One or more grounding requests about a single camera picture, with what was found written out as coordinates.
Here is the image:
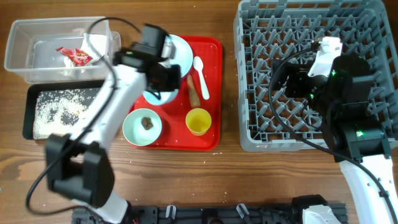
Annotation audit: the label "scattered white rice grains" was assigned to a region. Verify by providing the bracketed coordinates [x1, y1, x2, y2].
[33, 88, 99, 139]

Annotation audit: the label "white plastic spoon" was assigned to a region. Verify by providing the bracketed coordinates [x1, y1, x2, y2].
[193, 56, 210, 100]

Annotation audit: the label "white paper napkin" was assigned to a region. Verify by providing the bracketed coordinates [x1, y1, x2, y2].
[63, 33, 108, 68]

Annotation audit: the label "grey dishwasher rack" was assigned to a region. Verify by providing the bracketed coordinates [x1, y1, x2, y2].
[233, 1, 397, 152]

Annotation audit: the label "large light blue plate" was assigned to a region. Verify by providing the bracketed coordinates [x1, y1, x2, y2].
[168, 34, 193, 78]

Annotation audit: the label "red plastic serving tray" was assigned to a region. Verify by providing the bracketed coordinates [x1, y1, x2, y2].
[130, 35, 223, 151]

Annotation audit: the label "yellow plastic cup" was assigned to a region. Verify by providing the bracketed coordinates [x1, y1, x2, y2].
[185, 108, 212, 136]

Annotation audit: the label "light blue small bowl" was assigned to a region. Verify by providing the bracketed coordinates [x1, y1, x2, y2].
[143, 90, 178, 106]

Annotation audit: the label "red foil snack wrapper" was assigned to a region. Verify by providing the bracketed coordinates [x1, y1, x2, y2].
[55, 47, 93, 66]

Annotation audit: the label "black food waste tray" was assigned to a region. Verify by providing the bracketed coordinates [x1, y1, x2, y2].
[22, 80, 104, 140]

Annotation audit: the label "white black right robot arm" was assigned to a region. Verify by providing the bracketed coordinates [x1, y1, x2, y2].
[269, 55, 397, 223]

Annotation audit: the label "dark brown food scrap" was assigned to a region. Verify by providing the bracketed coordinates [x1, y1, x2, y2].
[141, 116, 154, 131]

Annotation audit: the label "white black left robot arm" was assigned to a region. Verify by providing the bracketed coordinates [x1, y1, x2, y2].
[43, 24, 181, 223]

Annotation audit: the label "mint green bowl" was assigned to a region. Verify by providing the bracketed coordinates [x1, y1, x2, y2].
[122, 108, 162, 146]

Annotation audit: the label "clear plastic waste bin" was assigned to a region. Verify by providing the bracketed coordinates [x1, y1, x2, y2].
[4, 16, 121, 84]

